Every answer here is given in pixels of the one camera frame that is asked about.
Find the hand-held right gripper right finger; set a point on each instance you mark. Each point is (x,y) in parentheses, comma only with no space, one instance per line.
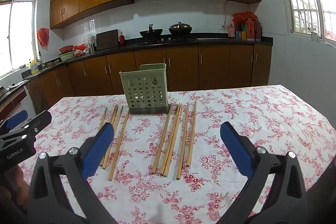
(236,150)

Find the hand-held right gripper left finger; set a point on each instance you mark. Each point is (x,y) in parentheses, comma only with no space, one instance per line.
(97,150)

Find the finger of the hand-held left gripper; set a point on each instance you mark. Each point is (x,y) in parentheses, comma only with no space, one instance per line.
(17,117)
(39,120)

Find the metal utensil holder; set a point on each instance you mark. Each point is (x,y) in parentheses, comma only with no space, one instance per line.
(147,73)

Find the person's left hand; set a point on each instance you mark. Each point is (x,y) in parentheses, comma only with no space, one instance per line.
(21,187)

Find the red floral tablecloth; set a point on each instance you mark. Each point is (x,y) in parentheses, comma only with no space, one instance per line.
(223,108)

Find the yellow detergent bottle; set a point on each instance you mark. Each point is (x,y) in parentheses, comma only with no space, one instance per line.
(34,67)

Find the steel sink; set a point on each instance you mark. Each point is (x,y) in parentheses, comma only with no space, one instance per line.
(51,66)

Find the kitchen faucet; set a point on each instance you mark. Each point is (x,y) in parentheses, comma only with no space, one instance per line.
(41,61)

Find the green basin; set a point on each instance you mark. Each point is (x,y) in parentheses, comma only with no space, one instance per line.
(65,56)

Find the red basin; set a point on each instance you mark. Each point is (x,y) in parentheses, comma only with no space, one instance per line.
(66,49)

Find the red plastic bag on counter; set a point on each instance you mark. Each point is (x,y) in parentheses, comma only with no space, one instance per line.
(80,48)

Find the window beside sink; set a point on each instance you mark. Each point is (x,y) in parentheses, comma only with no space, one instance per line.
(18,35)

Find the hanging red plastic bag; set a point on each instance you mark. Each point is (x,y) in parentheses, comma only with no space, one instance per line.
(43,37)

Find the steel cup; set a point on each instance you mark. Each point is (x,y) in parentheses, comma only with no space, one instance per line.
(92,47)

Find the white plastic bag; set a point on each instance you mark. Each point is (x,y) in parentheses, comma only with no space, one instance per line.
(88,38)

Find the wooden base cabinets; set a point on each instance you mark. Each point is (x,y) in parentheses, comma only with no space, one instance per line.
(183,69)

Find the dark cutting board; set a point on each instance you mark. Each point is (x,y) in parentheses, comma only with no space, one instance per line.
(107,39)

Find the black kitchen countertop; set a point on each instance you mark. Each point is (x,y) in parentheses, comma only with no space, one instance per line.
(210,41)

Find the red bottle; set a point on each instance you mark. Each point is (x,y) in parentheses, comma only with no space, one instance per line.
(122,39)

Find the colourful boxes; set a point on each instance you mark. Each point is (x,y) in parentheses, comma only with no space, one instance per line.
(241,34)

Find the pink packet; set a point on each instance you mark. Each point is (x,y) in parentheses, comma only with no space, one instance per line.
(231,32)

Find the red jug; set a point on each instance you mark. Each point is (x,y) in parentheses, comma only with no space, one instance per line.
(250,29)

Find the dark brown bottle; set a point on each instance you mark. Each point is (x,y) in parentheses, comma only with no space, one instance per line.
(258,29)

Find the black wok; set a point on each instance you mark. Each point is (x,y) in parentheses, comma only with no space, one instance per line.
(151,33)

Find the gas stove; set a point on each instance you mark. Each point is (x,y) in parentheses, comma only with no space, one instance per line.
(168,39)

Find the red plastic bags pile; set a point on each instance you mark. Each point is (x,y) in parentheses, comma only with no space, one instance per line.
(245,16)

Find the dark pot with lid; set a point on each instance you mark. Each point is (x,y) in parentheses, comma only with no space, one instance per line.
(180,28)

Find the white cup on sill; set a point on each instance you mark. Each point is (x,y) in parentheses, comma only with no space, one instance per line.
(314,36)

